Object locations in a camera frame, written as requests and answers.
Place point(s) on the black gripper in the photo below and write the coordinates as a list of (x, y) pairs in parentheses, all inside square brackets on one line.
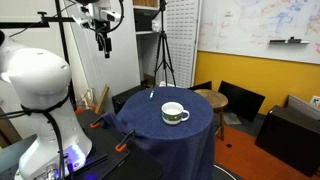
[(100, 26)]

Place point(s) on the blue marker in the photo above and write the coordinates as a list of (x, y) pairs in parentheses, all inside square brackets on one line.
[(151, 95)]

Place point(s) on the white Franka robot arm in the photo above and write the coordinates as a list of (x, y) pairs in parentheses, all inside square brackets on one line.
[(36, 76)]

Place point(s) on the green and white mug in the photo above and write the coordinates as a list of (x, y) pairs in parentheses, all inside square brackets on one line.
[(171, 116)]

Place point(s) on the black box on shelf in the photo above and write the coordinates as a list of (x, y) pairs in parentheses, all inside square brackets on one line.
[(143, 20)]

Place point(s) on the wooden plank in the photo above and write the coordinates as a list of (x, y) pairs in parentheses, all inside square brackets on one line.
[(102, 98)]

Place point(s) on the black speaker box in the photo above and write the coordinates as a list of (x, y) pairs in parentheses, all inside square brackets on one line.
[(126, 96)]

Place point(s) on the white perforated panel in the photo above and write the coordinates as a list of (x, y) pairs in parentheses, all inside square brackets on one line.
[(183, 50)]

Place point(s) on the orange and black clamp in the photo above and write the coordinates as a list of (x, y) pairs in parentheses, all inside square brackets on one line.
[(120, 147), (95, 125)]

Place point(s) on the small black leaning monitor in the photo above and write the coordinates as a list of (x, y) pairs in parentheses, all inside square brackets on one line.
[(203, 86)]

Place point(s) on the black flat bar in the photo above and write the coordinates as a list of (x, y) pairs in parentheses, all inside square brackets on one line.
[(91, 163)]

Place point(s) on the round wooden stool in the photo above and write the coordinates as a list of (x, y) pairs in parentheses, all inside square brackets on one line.
[(211, 96)]

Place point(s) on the blue table cloth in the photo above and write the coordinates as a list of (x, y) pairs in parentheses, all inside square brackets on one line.
[(173, 146)]

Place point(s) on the large black monitor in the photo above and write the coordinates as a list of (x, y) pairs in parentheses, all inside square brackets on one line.
[(240, 100)]

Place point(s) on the scribbled whiteboard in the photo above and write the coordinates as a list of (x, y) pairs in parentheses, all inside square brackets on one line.
[(250, 26)]

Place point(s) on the gray floor board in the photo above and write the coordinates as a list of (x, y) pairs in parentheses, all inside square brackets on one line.
[(231, 118)]

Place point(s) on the small black floor object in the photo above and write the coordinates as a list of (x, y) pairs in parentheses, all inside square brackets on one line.
[(228, 145)]

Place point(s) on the whiteboard eraser tray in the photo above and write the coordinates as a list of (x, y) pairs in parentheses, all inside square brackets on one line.
[(288, 41)]

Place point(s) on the black cabinet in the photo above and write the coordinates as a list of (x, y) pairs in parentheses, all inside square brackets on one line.
[(286, 140)]

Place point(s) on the light gray panel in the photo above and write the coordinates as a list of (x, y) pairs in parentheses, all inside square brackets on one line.
[(301, 106)]

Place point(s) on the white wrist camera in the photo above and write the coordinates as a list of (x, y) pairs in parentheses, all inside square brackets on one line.
[(111, 15)]

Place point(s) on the black camera stand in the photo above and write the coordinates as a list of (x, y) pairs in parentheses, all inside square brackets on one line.
[(61, 33)]

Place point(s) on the black camera tripod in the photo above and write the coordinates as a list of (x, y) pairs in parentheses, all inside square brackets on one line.
[(163, 36)]

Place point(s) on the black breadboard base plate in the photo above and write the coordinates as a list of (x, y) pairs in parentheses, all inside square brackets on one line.
[(140, 166)]

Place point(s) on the white wall outlet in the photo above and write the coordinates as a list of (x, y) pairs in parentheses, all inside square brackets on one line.
[(315, 101)]

